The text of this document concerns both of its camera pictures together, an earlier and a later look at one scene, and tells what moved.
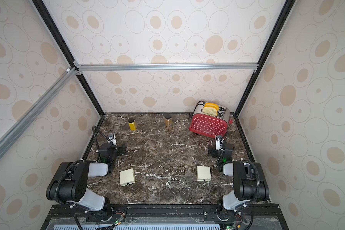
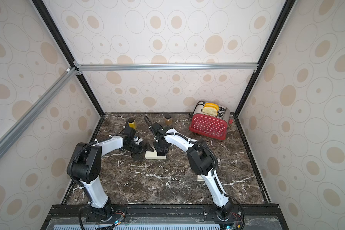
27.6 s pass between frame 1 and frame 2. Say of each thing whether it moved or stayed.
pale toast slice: stayed
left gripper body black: moved
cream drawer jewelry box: moved
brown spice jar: stayed
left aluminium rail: stayed
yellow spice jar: stayed
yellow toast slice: stayed
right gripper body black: moved
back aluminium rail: stayed
